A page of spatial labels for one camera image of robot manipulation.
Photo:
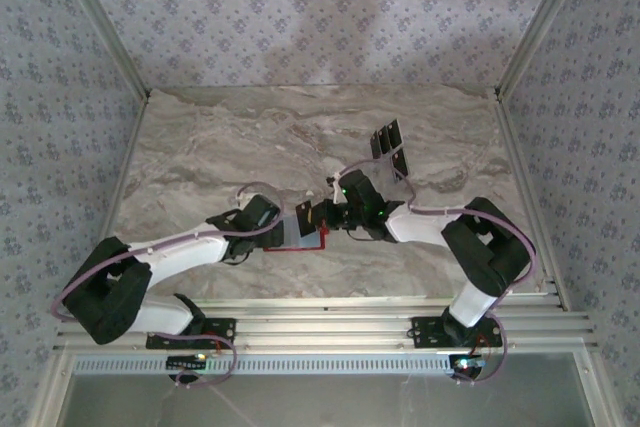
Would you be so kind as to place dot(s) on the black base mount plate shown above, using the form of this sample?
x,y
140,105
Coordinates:
x,y
225,329
425,332

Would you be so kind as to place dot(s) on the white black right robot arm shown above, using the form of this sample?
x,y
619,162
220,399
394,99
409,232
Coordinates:
x,y
420,227

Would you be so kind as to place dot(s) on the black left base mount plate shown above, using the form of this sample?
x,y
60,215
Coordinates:
x,y
225,329

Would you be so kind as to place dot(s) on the red card holder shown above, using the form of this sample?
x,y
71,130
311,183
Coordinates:
x,y
310,242

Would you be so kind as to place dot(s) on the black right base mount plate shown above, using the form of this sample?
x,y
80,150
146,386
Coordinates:
x,y
425,332

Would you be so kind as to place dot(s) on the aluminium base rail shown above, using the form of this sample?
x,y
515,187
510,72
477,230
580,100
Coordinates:
x,y
325,327

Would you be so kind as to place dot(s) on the black right circuit board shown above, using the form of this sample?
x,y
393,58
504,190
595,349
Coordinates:
x,y
467,364

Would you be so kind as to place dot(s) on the aluminium frame post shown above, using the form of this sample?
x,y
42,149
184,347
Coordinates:
x,y
107,32
545,22

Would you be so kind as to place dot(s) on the aluminium table side rail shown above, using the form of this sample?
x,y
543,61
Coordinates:
x,y
117,192
525,187

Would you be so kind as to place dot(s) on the black left circuit board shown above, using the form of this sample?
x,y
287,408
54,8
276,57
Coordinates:
x,y
187,362

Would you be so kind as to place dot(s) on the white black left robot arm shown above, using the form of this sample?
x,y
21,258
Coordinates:
x,y
195,249

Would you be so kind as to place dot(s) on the black circuit board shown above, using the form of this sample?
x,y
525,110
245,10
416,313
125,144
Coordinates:
x,y
467,364
187,362

